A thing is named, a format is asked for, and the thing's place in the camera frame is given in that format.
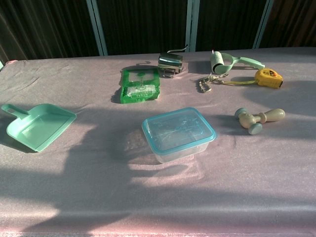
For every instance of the pink tablecloth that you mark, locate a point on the pink tablecloth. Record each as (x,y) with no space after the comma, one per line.
(98,185)

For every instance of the mint green lint roller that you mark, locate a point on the mint green lint roller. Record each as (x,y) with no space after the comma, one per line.
(218,61)

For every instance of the yellow tape measure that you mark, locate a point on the yellow tape measure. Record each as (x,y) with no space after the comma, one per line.
(267,79)

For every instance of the stainless steel cup with hook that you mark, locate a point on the stainless steel cup with hook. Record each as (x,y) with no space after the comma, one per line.
(170,61)

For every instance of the wooden massage hammer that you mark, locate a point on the wooden massage hammer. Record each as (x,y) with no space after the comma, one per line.
(274,114)

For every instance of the light blue partition post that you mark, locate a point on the light blue partition post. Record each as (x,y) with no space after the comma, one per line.
(192,24)
(98,29)
(263,22)

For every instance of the clear lid with blue rim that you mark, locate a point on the clear lid with blue rim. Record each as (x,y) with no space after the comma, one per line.
(172,128)

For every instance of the green snack bag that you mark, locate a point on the green snack bag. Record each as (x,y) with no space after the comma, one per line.
(139,85)

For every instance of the clear plastic food container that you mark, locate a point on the clear plastic food container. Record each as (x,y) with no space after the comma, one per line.
(180,154)

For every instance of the mint green plastic dustpan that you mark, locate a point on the mint green plastic dustpan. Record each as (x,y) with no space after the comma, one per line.
(44,123)

